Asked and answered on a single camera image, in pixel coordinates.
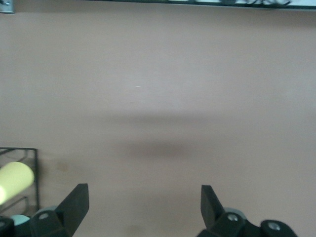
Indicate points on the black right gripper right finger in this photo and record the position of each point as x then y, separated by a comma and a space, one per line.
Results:
209, 207

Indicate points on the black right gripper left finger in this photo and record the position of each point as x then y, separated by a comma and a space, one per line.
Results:
74, 205

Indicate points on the pale green plastic cup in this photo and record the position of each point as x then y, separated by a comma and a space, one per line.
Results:
19, 220

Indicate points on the yellow plastic cup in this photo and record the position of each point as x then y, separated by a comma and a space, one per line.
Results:
14, 177

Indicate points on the silver metal mount bracket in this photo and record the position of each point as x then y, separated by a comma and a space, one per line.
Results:
6, 7

